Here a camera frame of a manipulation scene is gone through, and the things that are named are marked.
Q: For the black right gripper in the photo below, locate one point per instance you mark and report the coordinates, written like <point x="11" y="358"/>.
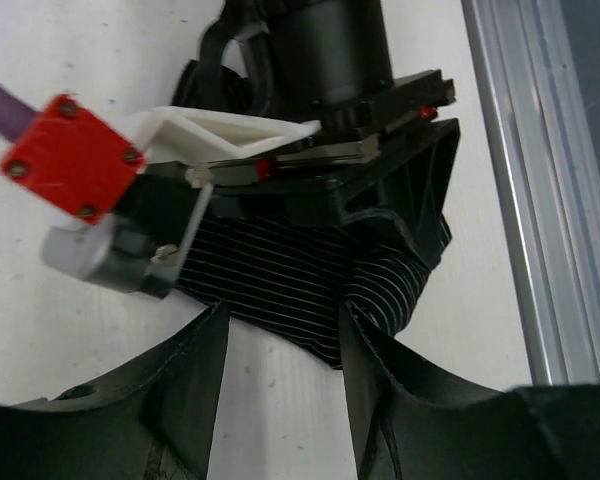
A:
<point x="295" y="61"/>

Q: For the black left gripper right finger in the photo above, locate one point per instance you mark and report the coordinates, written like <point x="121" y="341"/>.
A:
<point x="411" y="419"/>

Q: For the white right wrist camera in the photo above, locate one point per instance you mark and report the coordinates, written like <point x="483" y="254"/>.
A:
<point x="134" y="192"/>

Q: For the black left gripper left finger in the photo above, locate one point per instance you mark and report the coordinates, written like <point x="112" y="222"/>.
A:
<point x="151" y="418"/>

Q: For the aluminium front rail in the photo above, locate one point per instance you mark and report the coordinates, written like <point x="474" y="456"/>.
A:
<point x="547" y="179"/>

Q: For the black striped underwear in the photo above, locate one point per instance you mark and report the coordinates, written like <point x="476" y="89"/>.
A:
<point x="285" y="253"/>

